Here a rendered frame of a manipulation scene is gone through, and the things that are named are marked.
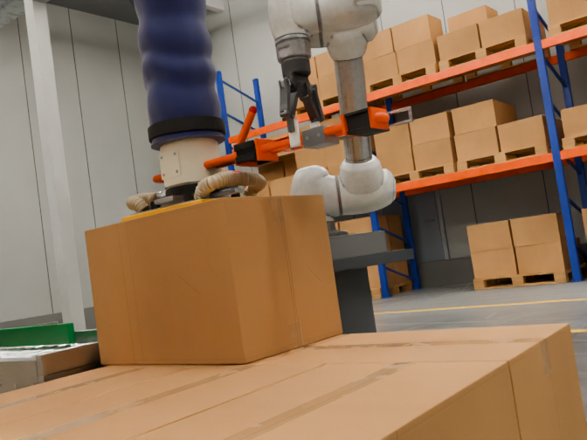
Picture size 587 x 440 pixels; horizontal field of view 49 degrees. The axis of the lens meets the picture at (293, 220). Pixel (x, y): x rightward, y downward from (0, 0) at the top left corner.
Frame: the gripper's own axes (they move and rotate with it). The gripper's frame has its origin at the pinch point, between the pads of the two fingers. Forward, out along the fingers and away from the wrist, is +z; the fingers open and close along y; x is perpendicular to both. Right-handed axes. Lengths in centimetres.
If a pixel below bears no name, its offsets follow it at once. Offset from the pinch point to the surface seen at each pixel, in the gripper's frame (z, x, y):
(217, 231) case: 21.2, -14.4, 21.7
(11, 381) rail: 54, -91, 36
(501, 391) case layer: 58, 52, 27
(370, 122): 1.8, 22.6, 5.9
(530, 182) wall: -35, -199, -838
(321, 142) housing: 3.1, 7.7, 4.5
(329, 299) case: 42.6, -9.7, -14.2
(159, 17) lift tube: -43, -37, 10
